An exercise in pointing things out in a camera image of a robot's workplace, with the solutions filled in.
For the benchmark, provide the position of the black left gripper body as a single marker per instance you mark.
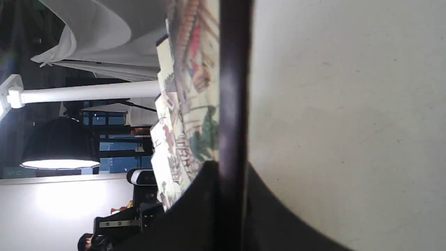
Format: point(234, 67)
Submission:
point(120, 226)

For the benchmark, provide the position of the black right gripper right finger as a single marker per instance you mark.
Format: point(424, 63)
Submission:
point(271, 226)

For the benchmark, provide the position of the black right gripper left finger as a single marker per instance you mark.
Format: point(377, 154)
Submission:
point(188, 225)

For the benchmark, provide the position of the painted paper folding fan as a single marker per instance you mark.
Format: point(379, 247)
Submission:
point(203, 81)

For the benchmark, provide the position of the black studio lamp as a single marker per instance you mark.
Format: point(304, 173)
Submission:
point(61, 144)

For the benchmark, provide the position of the white desk lamp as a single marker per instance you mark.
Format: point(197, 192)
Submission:
point(14, 96)

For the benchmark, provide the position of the grey backdrop curtain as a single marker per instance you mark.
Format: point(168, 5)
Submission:
point(113, 38)

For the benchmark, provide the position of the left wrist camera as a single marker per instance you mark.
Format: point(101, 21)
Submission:
point(145, 189)

